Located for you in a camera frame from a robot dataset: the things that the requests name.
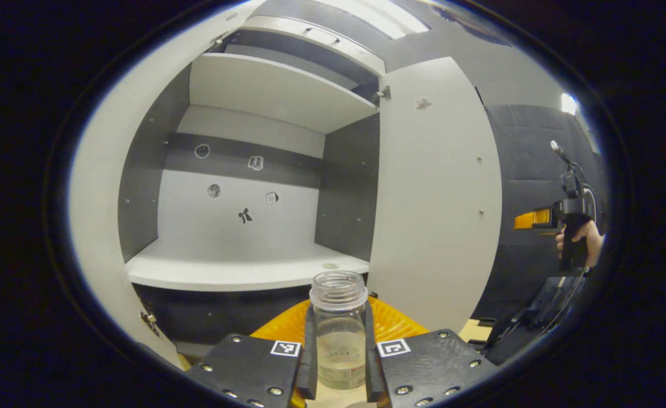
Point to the small ceiling light panel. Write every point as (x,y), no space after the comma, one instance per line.
(568,103)

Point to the white cabinet shelf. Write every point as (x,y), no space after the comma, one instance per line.
(276,93)
(225,272)

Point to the metal door hinge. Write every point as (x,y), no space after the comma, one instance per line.
(217,39)
(149,321)
(383,92)

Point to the clear plastic bottle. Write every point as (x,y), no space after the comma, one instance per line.
(338,340)

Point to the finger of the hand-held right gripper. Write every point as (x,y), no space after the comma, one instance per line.
(531,219)

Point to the grey white cabinet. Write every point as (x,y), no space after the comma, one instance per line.
(140,187)

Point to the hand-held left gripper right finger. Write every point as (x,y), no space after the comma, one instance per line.
(373,362)

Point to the white cabinet drawer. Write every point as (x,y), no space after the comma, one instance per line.
(287,31)

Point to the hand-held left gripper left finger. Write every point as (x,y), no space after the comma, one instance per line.
(308,357)

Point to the white cabinet door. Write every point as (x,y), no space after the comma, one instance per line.
(97,226)
(435,198)

